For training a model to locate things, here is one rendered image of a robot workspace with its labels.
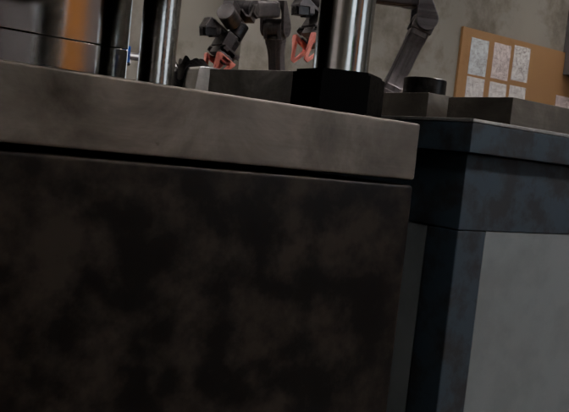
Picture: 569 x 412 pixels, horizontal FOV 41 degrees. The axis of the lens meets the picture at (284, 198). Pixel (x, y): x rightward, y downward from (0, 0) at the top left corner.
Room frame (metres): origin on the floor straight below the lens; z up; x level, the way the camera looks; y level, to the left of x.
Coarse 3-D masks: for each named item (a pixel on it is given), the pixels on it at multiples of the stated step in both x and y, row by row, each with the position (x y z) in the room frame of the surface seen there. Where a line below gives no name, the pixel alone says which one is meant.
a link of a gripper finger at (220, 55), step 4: (212, 48) 2.34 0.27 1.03; (216, 48) 2.32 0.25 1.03; (220, 48) 2.31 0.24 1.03; (212, 52) 2.34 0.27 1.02; (216, 52) 2.32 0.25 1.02; (220, 52) 2.29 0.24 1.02; (224, 52) 2.29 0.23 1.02; (216, 56) 2.30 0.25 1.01; (220, 56) 2.29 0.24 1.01; (224, 56) 2.30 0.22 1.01; (228, 56) 2.30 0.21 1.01; (216, 60) 2.29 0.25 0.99; (224, 60) 2.31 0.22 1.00; (228, 60) 2.31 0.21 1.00; (216, 64) 2.29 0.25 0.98; (228, 64) 2.31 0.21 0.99; (232, 64) 2.32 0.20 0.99; (216, 68) 2.30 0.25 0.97; (224, 68) 2.32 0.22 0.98; (228, 68) 2.31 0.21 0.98
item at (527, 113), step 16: (448, 112) 1.25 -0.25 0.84; (464, 112) 1.23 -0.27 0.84; (480, 112) 1.20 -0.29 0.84; (496, 112) 1.17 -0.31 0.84; (512, 112) 1.15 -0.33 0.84; (528, 112) 1.18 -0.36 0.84; (544, 112) 1.20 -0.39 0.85; (560, 112) 1.22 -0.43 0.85; (544, 128) 1.20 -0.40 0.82; (560, 128) 1.23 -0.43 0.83
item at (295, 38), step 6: (294, 36) 2.20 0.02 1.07; (294, 42) 2.19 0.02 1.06; (300, 42) 2.20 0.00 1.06; (306, 42) 2.21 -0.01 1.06; (294, 48) 2.19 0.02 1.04; (306, 48) 2.21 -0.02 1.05; (312, 48) 2.22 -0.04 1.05; (294, 54) 2.19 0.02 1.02; (300, 54) 2.20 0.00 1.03; (294, 60) 2.19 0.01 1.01
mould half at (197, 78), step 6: (186, 72) 1.95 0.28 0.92; (192, 72) 1.92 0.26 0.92; (198, 72) 1.90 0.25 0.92; (204, 72) 1.91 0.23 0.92; (186, 78) 1.94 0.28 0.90; (192, 78) 1.91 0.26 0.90; (198, 78) 1.90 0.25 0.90; (204, 78) 1.91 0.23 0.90; (186, 84) 1.93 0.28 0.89; (192, 84) 1.91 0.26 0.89; (198, 84) 1.90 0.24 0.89; (204, 84) 1.91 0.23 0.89; (204, 90) 1.91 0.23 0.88
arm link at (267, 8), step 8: (240, 0) 2.39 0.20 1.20; (248, 0) 2.38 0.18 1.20; (264, 0) 2.60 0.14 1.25; (280, 0) 2.57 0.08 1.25; (248, 8) 2.36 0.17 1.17; (264, 8) 2.48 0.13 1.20; (272, 8) 2.54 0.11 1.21; (280, 8) 2.61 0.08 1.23; (288, 8) 2.60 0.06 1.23; (264, 16) 2.50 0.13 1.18; (272, 16) 2.55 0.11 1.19; (288, 16) 2.61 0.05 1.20; (288, 24) 2.61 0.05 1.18; (288, 32) 2.62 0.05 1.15
